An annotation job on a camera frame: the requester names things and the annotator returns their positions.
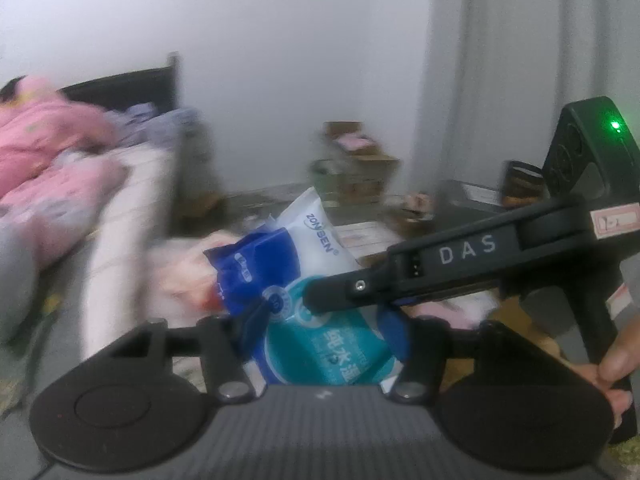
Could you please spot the dark bed headboard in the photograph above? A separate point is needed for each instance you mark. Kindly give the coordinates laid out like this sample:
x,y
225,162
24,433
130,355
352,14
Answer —
x,y
125,85

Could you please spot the brown round container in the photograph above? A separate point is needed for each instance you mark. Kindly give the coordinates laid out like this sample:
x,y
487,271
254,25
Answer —
x,y
522,185

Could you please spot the stack of cardboard boxes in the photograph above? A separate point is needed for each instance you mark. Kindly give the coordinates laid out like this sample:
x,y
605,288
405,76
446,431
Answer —
x,y
355,165

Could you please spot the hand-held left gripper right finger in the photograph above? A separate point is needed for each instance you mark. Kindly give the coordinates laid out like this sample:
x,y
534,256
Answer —
x,y
395,330

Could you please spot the purple patterned cloth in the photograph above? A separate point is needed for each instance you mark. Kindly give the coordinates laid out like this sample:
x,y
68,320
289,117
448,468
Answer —
x,y
150,122

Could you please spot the grey-green flowered quilt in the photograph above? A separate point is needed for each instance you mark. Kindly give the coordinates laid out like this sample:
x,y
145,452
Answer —
x,y
15,280

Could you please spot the pink and grey printed quilt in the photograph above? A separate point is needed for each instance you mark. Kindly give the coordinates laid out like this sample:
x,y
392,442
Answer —
x,y
45,160

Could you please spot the blue wet wipes pack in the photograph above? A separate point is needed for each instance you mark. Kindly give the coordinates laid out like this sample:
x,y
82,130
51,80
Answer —
x,y
325,350

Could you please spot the white wipes pack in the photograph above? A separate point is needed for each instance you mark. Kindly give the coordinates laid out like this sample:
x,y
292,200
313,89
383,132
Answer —
x,y
312,230

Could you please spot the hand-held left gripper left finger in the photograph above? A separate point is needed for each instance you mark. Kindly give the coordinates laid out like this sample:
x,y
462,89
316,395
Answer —
x,y
252,327

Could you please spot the grey box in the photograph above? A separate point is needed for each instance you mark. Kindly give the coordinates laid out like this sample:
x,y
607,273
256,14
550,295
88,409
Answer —
x,y
472,202

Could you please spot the person's right hand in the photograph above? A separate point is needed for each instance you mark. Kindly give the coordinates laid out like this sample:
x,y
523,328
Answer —
x,y
622,355

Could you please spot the pink cloth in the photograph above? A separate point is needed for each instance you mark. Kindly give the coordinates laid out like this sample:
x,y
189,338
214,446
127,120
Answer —
x,y
180,270

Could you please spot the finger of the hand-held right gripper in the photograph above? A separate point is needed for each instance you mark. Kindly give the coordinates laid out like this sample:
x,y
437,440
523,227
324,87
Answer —
x,y
350,287

